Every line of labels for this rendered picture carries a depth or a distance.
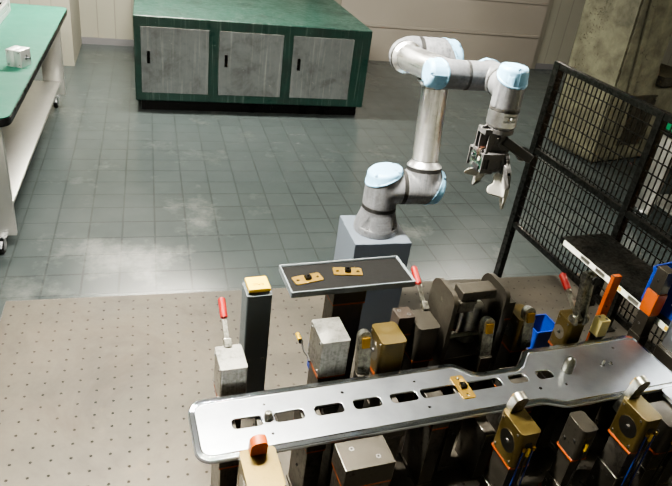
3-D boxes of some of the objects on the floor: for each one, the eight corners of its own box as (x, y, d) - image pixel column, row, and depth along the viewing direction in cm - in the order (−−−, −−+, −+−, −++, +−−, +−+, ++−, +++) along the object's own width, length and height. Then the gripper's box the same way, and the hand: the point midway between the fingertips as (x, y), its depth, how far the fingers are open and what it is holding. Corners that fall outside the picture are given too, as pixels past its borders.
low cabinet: (315, 61, 824) (323, -10, 781) (361, 118, 651) (373, 31, 608) (137, 51, 763) (135, -26, 720) (135, 111, 590) (131, 15, 547)
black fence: (769, 741, 194) (1148, 352, 118) (462, 335, 353) (540, 58, 277) (801, 726, 199) (1185, 343, 123) (484, 333, 358) (566, 59, 281)
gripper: (463, 113, 166) (448, 181, 175) (503, 140, 150) (484, 214, 159) (492, 113, 169) (475, 181, 178) (534, 140, 153) (513, 213, 162)
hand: (488, 197), depth 170 cm, fingers open, 14 cm apart
